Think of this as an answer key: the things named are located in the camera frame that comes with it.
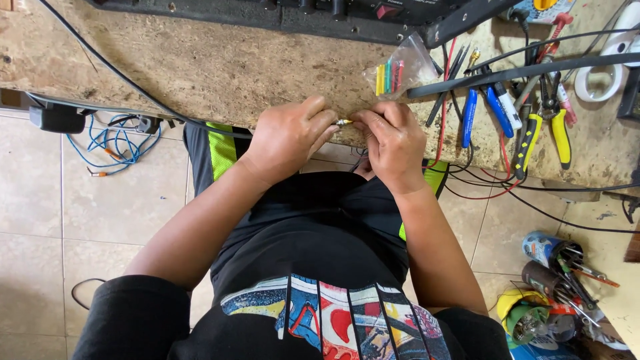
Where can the gold banana plug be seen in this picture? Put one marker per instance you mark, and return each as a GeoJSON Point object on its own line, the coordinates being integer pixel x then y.
{"type": "Point", "coordinates": [472, 56]}

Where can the blue can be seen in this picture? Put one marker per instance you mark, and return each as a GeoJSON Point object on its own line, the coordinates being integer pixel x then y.
{"type": "Point", "coordinates": [542, 247]}

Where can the pink pen-shaped tool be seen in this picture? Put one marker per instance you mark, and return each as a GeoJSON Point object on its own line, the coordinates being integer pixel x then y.
{"type": "Point", "coordinates": [567, 107]}

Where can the person's right hand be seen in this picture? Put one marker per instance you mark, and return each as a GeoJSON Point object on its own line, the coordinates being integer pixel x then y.
{"type": "Point", "coordinates": [397, 150]}

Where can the white marker pen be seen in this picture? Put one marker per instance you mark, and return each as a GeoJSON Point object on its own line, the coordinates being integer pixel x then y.
{"type": "Point", "coordinates": [509, 107]}

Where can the dark brown can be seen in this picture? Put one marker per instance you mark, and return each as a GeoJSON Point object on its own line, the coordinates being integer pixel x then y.
{"type": "Point", "coordinates": [540, 279]}

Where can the yellow and black pliers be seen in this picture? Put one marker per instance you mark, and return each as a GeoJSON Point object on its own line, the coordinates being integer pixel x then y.
{"type": "Point", "coordinates": [562, 140]}

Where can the black graphic T-shirt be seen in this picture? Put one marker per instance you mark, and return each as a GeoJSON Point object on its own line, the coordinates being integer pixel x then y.
{"type": "Point", "coordinates": [310, 240]}

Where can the blue and yellow multimeter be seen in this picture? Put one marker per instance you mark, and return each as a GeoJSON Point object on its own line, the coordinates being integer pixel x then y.
{"type": "Point", "coordinates": [540, 10]}

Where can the clear plastic bag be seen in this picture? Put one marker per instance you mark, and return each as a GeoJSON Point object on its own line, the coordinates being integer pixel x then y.
{"type": "Point", "coordinates": [407, 57]}

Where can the person's left hand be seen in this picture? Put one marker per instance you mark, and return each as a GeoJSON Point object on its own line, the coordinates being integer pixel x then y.
{"type": "Point", "coordinates": [280, 145]}

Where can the heap of screwdrivers and tools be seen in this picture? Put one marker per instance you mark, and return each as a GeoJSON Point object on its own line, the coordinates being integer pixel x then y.
{"type": "Point", "coordinates": [580, 290]}

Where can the white plastic magnifier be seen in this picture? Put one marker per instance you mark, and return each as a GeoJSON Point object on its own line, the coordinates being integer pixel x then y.
{"type": "Point", "coordinates": [612, 50]}

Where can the small gold metal plug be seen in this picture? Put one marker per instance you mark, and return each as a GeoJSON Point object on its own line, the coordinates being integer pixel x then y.
{"type": "Point", "coordinates": [344, 122]}

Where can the black amplifier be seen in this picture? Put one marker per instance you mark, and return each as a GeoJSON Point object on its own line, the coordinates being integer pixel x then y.
{"type": "Point", "coordinates": [300, 20]}

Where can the yellow plastic cup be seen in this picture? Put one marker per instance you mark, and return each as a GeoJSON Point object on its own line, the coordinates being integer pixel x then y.
{"type": "Point", "coordinates": [510, 302]}

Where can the bundle of coloured shrink tubes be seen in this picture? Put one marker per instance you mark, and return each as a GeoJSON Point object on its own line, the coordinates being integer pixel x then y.
{"type": "Point", "coordinates": [381, 80]}

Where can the person's right fingers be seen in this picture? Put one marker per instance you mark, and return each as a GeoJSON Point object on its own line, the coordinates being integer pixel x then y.
{"type": "Point", "coordinates": [367, 125]}

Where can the black power adapter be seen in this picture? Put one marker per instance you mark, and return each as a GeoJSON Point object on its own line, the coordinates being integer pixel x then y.
{"type": "Point", "coordinates": [55, 120]}

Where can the red test probe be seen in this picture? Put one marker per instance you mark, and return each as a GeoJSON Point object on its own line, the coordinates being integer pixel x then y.
{"type": "Point", "coordinates": [559, 27]}

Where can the black shorts with green stripes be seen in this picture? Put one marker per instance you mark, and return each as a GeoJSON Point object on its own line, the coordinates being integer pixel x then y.
{"type": "Point", "coordinates": [200, 160]}

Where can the black test probes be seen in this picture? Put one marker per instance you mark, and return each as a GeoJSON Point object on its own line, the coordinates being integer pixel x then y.
{"type": "Point", "coordinates": [445, 90]}

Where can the person's left fingers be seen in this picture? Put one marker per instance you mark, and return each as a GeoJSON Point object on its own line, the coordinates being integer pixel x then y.
{"type": "Point", "coordinates": [322, 122]}

